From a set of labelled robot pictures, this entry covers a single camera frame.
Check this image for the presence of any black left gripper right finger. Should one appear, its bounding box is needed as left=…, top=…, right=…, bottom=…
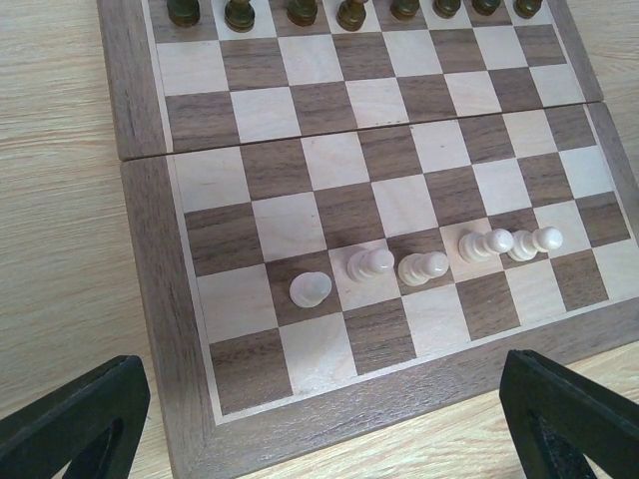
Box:
left=500, top=350, right=638, bottom=478

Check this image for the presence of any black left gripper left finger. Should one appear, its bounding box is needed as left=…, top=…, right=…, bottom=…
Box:
left=1, top=355, right=150, bottom=478

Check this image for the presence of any white pawn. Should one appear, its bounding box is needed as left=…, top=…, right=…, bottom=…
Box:
left=290, top=271, right=332, bottom=308
left=346, top=247, right=395, bottom=282
left=397, top=251, right=449, bottom=286
left=507, top=227, right=564, bottom=261
left=458, top=229, right=514, bottom=263

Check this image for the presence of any wooden folding chess board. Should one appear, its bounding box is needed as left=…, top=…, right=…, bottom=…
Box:
left=97, top=1, right=638, bottom=478

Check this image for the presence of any dark pawn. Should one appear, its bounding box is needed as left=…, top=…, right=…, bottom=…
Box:
left=167, top=0, right=201, bottom=27
left=224, top=0, right=256, bottom=32
left=390, top=0, right=421, bottom=21
left=432, top=0, right=462, bottom=19
left=471, top=0, right=501, bottom=16
left=336, top=0, right=367, bottom=32
left=287, top=0, right=319, bottom=27
left=513, top=0, right=543, bottom=19

